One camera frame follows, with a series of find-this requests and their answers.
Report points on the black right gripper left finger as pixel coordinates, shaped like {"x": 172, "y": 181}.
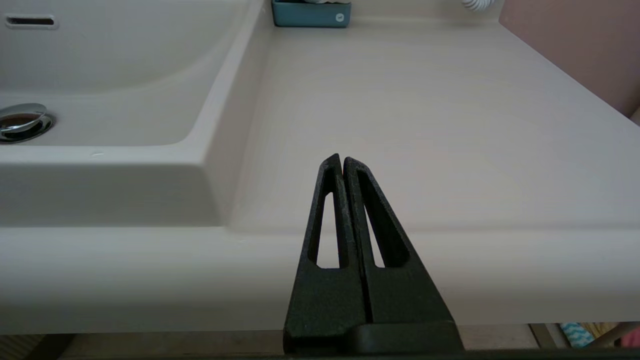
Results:
{"x": 325, "y": 300}

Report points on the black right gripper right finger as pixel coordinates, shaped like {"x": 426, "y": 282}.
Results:
{"x": 400, "y": 300}

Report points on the beige wash basin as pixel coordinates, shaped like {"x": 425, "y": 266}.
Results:
{"x": 125, "y": 65}

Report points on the chrome sink drain stopper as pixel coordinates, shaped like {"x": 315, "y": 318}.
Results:
{"x": 22, "y": 117}

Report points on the teal striped cloth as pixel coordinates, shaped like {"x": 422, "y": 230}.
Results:
{"x": 577, "y": 335}

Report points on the pink object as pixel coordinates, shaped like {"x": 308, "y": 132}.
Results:
{"x": 631, "y": 339}

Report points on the blue small package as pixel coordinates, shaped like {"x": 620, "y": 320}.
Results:
{"x": 310, "y": 17}

